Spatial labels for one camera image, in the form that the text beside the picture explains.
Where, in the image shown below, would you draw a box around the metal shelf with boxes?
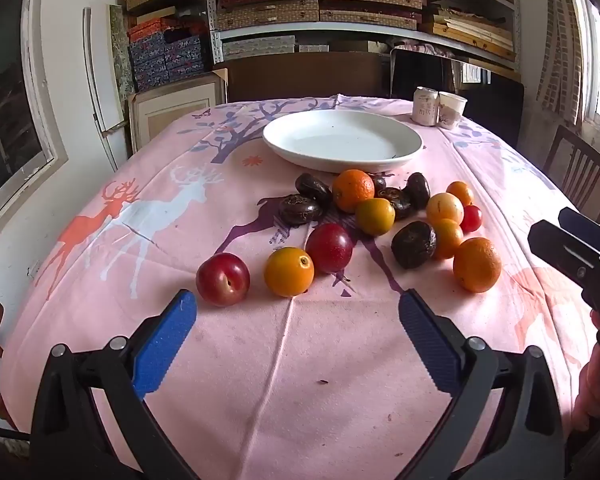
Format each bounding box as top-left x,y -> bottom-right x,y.
207,0 -> 519,70

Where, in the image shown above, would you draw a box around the window left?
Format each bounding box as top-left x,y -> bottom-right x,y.
0,0 -> 67,220

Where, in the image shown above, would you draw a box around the dark red plum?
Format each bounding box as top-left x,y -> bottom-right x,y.
306,223 -> 353,274

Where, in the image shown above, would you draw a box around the white drink can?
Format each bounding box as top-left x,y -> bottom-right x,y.
412,87 -> 439,127

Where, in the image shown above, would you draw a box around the pale yellow round fruit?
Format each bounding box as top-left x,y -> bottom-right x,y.
426,192 -> 464,224

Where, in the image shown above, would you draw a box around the dark water chestnut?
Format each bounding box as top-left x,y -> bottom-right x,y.
278,194 -> 323,226
376,188 -> 415,221
391,221 -> 437,270
294,172 -> 332,207
403,172 -> 430,210

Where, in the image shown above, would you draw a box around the blue patterned storage boxes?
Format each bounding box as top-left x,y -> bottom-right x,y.
129,30 -> 204,92

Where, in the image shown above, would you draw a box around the white door panel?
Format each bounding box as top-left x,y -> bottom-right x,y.
82,2 -> 128,171

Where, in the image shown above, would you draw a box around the white oval plate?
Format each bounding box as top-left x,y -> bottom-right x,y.
262,110 -> 424,174

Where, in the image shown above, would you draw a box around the small orange fruit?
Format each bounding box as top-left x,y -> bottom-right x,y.
446,181 -> 475,207
432,219 -> 464,260

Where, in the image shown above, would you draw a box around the small dark water chestnut hidden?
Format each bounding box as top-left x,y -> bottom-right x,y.
370,174 -> 387,196

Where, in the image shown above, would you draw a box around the yellow-green round fruit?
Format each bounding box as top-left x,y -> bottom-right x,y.
355,197 -> 396,237

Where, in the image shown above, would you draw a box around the right hand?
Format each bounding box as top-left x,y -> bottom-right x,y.
571,309 -> 600,434

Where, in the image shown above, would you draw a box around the dark wooden chair right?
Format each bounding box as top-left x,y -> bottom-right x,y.
542,125 -> 600,223

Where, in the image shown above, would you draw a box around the pink deer tablecloth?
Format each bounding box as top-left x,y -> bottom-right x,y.
0,96 -> 595,479

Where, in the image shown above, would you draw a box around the red cherry tomato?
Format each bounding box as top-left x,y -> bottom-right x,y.
460,205 -> 482,234

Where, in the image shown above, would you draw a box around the large orange tangerine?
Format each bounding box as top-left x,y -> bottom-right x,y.
332,169 -> 375,214

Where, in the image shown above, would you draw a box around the small orange fruit back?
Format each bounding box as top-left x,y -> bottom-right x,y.
446,181 -> 475,207

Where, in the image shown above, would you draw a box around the patterned curtain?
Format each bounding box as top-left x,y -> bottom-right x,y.
536,0 -> 592,126

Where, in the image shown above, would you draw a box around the yellow-orange round fruit front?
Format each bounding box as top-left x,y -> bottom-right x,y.
263,247 -> 315,298

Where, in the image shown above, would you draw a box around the dark wooden cabinet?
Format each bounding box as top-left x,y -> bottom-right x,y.
216,52 -> 389,102

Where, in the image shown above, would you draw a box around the white paper cup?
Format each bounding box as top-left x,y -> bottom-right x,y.
438,91 -> 467,130

